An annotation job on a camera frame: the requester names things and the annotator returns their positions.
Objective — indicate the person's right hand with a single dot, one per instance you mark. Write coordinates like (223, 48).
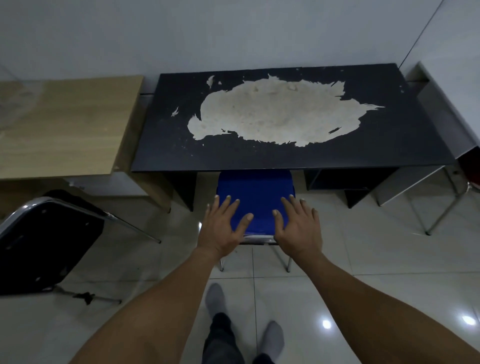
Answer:
(302, 232)

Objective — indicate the person's left little finger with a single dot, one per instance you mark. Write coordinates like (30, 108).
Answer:
(208, 213)

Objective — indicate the person's right middle finger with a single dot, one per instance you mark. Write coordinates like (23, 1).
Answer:
(297, 204)

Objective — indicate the dark trousers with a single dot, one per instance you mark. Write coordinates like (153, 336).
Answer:
(221, 341)

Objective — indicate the person's right little finger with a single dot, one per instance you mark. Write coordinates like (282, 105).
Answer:
(315, 215)

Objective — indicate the light wooden table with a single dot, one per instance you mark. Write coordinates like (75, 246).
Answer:
(67, 127)

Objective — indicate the person's right thumb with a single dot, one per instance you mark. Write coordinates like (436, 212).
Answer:
(279, 223)

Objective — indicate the person's left hand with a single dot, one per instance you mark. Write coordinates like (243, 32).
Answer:
(218, 230)

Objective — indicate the grey sock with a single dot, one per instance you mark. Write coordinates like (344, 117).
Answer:
(272, 339)
(216, 300)

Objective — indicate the person's left forearm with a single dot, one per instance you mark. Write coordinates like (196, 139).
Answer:
(157, 315)

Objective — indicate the person's left middle finger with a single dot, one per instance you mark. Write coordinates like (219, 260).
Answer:
(224, 206)

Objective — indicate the grey table with metal legs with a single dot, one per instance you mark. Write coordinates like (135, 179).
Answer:
(438, 112)

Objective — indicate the person's left thumb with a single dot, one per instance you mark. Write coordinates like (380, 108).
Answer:
(243, 224)

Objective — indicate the black chair with chrome frame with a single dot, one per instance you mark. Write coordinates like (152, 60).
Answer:
(45, 243)

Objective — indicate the blue plastic chair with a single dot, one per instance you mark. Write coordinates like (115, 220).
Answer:
(258, 191)

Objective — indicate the person's right forearm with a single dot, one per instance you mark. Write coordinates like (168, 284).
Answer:
(367, 315)

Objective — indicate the black desk with worn top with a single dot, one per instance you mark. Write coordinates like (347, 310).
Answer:
(393, 135)

